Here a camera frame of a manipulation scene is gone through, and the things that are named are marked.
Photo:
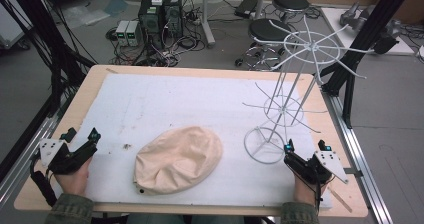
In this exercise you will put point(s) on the black round stool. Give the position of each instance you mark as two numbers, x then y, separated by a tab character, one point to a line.
266	30
290	1

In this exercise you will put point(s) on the white cabinet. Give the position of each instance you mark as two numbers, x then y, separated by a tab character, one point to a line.
11	27

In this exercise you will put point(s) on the white platform board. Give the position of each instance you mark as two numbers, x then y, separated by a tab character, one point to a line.
336	24

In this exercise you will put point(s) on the beige fabric hat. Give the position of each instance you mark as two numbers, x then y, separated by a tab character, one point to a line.
178	160

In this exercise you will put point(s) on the aluminium rail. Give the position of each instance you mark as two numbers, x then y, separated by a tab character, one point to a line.
363	164
26	150

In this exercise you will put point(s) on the white foam mat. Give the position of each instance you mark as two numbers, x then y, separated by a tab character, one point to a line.
186	104

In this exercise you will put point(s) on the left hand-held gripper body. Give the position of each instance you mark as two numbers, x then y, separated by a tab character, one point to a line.
63	159

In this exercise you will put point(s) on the person's right hand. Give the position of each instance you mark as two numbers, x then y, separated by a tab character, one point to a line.
305	192

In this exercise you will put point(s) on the black metal frame stand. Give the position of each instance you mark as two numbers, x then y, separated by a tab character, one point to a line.
363	40
50	47

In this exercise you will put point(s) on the black flat box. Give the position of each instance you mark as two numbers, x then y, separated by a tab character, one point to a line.
246	7

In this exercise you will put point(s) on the person's left hand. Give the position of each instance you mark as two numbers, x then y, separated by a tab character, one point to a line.
75	180

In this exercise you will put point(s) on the grey bench power supply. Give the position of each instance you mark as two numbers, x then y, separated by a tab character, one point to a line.
122	33
134	33

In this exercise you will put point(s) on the black computer tower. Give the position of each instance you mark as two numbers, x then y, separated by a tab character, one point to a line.
173	14
151	20

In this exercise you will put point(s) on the thin wooden stick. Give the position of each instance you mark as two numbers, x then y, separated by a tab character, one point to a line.
340	199

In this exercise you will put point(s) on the clear plastic sheet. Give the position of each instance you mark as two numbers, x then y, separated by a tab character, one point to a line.
86	15

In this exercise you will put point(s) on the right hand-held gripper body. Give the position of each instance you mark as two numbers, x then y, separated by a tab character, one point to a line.
316	167

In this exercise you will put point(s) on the grey table leg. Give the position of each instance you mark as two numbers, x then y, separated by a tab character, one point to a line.
207	17

